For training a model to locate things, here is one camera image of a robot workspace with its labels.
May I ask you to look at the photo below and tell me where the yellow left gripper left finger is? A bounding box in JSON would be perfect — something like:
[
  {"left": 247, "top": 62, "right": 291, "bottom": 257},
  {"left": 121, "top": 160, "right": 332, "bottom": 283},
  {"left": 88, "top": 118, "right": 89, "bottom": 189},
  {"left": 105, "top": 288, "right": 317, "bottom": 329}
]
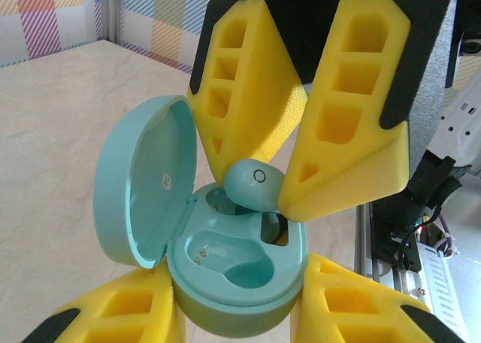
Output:
[{"left": 22, "top": 262, "right": 188, "bottom": 343}]

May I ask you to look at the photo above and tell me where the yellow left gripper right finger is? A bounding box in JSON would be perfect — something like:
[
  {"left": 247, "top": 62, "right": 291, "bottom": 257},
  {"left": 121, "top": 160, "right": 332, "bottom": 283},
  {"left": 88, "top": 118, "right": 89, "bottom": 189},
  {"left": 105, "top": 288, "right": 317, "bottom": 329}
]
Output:
[{"left": 291, "top": 252, "right": 469, "bottom": 343}]

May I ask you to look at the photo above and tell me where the turquoise wireless earbud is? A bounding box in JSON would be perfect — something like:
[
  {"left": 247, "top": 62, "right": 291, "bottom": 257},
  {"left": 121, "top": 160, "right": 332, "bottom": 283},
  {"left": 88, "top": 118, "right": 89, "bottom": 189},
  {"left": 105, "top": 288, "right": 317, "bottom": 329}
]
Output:
[{"left": 224, "top": 158, "right": 287, "bottom": 212}]

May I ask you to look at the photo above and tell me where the turquoise earbud charging case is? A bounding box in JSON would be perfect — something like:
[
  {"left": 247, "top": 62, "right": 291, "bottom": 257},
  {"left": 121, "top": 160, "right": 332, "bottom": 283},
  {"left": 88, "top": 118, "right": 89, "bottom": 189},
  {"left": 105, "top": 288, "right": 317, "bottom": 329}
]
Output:
[{"left": 92, "top": 96, "right": 310, "bottom": 338}]

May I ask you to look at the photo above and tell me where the wide aluminium base rail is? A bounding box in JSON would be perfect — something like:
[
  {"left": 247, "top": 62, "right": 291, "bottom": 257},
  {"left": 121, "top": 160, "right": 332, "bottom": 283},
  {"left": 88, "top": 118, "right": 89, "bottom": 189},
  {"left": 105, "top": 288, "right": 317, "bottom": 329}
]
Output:
[{"left": 355, "top": 202, "right": 433, "bottom": 314}]

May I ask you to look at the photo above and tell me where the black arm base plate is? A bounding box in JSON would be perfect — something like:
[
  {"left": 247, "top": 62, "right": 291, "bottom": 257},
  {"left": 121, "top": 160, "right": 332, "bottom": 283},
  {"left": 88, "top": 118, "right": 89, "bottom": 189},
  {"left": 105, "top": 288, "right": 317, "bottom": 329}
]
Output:
[{"left": 370, "top": 199, "right": 425, "bottom": 275}]

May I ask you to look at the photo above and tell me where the slotted white cable duct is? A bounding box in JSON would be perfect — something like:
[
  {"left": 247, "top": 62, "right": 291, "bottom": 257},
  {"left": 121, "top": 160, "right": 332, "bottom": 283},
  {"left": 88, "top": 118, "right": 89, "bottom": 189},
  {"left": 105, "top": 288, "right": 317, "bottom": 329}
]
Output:
[{"left": 413, "top": 241, "right": 469, "bottom": 343}]

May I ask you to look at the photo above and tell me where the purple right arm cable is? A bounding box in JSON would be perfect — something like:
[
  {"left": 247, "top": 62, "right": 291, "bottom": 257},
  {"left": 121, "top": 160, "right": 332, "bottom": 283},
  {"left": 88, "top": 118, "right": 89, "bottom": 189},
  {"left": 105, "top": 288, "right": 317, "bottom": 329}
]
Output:
[{"left": 437, "top": 214, "right": 458, "bottom": 261}]

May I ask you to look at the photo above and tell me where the aluminium corner post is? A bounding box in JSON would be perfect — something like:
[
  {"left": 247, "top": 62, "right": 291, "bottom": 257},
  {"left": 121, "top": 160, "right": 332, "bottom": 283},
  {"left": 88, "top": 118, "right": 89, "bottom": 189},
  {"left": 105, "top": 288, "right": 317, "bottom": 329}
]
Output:
[{"left": 107, "top": 0, "right": 123, "bottom": 45}]

